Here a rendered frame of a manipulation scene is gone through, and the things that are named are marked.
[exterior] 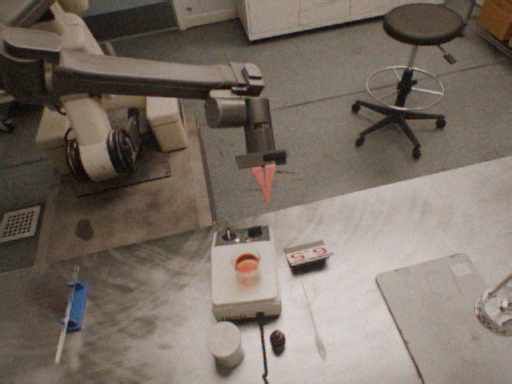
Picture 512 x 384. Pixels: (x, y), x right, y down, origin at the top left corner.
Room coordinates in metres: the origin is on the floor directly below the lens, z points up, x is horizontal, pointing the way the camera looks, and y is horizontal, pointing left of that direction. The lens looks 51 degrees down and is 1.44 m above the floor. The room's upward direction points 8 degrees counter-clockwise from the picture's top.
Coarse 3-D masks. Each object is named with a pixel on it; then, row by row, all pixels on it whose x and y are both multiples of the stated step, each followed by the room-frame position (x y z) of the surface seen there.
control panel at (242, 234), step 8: (216, 232) 0.44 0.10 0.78; (224, 232) 0.43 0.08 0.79; (232, 232) 0.43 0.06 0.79; (240, 232) 0.42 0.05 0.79; (248, 232) 0.42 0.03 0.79; (264, 232) 0.41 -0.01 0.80; (216, 240) 0.40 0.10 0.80; (232, 240) 0.40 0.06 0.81; (240, 240) 0.39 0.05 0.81; (248, 240) 0.39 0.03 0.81; (256, 240) 0.38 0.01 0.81; (264, 240) 0.38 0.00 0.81
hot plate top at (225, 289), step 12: (216, 252) 0.35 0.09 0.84; (228, 252) 0.35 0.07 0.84; (264, 252) 0.34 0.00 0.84; (216, 264) 0.33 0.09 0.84; (228, 264) 0.32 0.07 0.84; (264, 264) 0.31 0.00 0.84; (216, 276) 0.30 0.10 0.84; (228, 276) 0.30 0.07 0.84; (264, 276) 0.29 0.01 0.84; (216, 288) 0.28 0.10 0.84; (228, 288) 0.28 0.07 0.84; (240, 288) 0.27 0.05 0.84; (252, 288) 0.27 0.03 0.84; (264, 288) 0.27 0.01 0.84; (276, 288) 0.26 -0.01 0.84; (216, 300) 0.26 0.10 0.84; (228, 300) 0.25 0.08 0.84; (240, 300) 0.25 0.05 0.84; (252, 300) 0.25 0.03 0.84; (264, 300) 0.25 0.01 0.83
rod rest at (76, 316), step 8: (80, 288) 0.36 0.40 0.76; (88, 288) 0.36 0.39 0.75; (80, 296) 0.34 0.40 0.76; (72, 304) 0.32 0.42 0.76; (80, 304) 0.32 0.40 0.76; (72, 312) 0.31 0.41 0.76; (80, 312) 0.30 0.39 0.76; (72, 320) 0.28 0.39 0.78; (80, 320) 0.29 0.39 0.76; (72, 328) 0.27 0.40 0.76; (80, 328) 0.27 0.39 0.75
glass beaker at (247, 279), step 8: (240, 248) 0.32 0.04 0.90; (248, 248) 0.32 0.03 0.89; (256, 248) 0.31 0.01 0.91; (232, 256) 0.30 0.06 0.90; (232, 264) 0.28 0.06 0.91; (240, 272) 0.27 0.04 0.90; (248, 272) 0.27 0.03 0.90; (256, 272) 0.28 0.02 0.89; (240, 280) 0.28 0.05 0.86; (248, 280) 0.27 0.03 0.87; (256, 280) 0.27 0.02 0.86
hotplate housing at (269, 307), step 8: (272, 240) 0.38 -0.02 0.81; (272, 248) 0.36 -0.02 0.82; (280, 296) 0.26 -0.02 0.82; (232, 304) 0.25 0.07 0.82; (240, 304) 0.25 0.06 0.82; (248, 304) 0.25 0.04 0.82; (256, 304) 0.25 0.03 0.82; (264, 304) 0.25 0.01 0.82; (272, 304) 0.24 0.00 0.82; (280, 304) 0.25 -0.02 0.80; (216, 312) 0.25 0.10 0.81; (224, 312) 0.24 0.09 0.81; (232, 312) 0.24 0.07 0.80; (240, 312) 0.24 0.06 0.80; (248, 312) 0.24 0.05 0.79; (256, 312) 0.24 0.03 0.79; (264, 312) 0.24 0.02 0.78; (272, 312) 0.24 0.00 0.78; (280, 312) 0.25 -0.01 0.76
